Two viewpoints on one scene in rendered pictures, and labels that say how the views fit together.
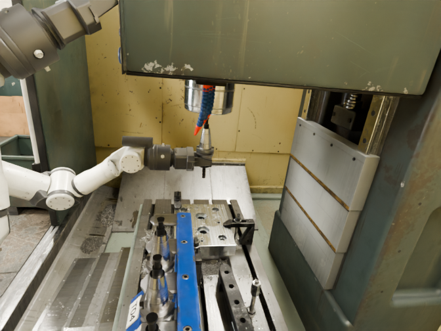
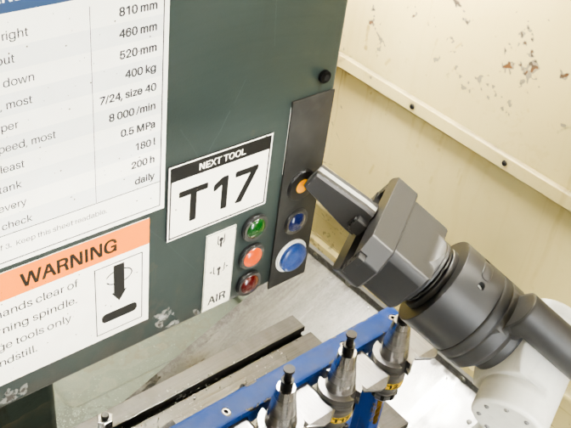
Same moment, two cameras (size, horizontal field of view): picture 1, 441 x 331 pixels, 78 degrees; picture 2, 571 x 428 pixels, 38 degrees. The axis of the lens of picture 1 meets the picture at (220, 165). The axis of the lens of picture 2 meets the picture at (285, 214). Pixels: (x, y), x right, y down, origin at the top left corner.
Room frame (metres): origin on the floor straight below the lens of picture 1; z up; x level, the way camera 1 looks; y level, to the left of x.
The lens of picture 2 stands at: (0.88, 0.68, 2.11)
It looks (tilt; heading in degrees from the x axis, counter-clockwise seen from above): 37 degrees down; 236
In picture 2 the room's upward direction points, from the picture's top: 8 degrees clockwise
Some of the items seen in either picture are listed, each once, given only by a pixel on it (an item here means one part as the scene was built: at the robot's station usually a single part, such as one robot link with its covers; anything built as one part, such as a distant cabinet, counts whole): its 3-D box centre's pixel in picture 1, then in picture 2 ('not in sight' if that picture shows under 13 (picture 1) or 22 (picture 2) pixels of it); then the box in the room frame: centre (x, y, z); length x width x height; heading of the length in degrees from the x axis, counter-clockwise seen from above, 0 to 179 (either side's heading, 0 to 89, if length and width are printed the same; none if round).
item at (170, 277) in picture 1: (159, 283); (309, 408); (0.40, 0.10, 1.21); 0.07 x 0.05 x 0.01; 101
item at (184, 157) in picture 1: (175, 157); not in sight; (0.86, 0.15, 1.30); 0.13 x 0.12 x 0.10; 11
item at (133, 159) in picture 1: (140, 154); not in sight; (0.83, 0.27, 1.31); 0.11 x 0.11 x 0.11; 11
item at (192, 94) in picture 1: (209, 90); not in sight; (0.88, 0.06, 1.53); 0.16 x 0.16 x 0.12
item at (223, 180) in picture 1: (188, 199); not in sight; (1.53, 0.19, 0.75); 0.89 x 0.67 x 0.26; 101
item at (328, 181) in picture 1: (314, 195); not in sight; (0.96, -0.38, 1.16); 0.48 x 0.05 x 0.51; 11
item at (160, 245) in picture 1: (160, 245); (283, 403); (0.46, 0.11, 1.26); 0.04 x 0.04 x 0.07
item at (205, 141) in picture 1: (205, 137); not in sight; (0.88, 0.06, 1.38); 0.04 x 0.04 x 0.07
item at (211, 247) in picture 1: (201, 227); not in sight; (0.94, 0.05, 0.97); 0.29 x 0.23 x 0.05; 11
